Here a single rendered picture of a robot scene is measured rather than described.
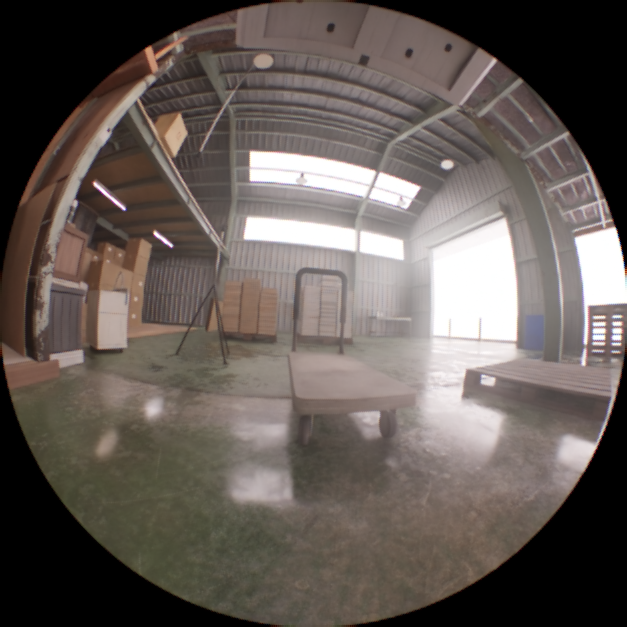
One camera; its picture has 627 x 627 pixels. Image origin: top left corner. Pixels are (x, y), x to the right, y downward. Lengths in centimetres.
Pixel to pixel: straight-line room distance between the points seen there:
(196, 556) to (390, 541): 34
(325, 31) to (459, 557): 175
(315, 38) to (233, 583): 172
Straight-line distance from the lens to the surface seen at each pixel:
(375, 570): 44
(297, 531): 47
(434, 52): 146
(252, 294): 401
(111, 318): 207
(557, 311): 327
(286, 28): 135
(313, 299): 425
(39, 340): 147
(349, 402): 59
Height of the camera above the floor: 40
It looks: 3 degrees up
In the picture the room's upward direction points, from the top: 4 degrees clockwise
